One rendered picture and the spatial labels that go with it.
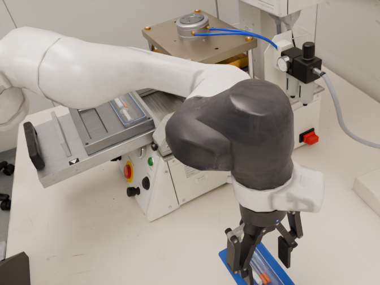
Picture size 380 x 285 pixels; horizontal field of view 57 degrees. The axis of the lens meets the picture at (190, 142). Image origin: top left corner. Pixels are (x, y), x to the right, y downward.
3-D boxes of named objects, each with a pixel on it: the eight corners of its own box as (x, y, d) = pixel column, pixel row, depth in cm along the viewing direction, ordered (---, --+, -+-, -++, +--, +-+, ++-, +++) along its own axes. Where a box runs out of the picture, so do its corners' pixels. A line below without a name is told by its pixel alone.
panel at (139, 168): (113, 154, 112) (121, 100, 103) (146, 217, 90) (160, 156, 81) (107, 154, 111) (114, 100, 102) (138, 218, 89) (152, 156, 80)
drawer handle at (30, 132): (37, 132, 89) (30, 119, 86) (45, 165, 78) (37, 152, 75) (29, 135, 88) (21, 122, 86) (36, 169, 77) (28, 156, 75)
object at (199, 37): (223, 33, 105) (219, -12, 97) (291, 72, 82) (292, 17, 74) (149, 60, 99) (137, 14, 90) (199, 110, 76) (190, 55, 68)
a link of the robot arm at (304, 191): (219, 162, 53) (223, 187, 56) (268, 220, 44) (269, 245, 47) (288, 131, 56) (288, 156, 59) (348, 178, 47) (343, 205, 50)
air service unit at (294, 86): (284, 84, 87) (285, 26, 78) (327, 111, 76) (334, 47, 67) (267, 91, 86) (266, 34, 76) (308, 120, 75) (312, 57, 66)
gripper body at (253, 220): (271, 167, 58) (272, 204, 64) (226, 189, 56) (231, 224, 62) (301, 197, 52) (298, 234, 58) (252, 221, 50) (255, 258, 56)
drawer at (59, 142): (137, 99, 101) (129, 75, 96) (167, 138, 84) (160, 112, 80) (34, 139, 93) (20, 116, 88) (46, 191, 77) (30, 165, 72)
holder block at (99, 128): (128, 91, 97) (126, 83, 95) (155, 126, 82) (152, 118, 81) (70, 113, 93) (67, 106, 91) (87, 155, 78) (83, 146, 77)
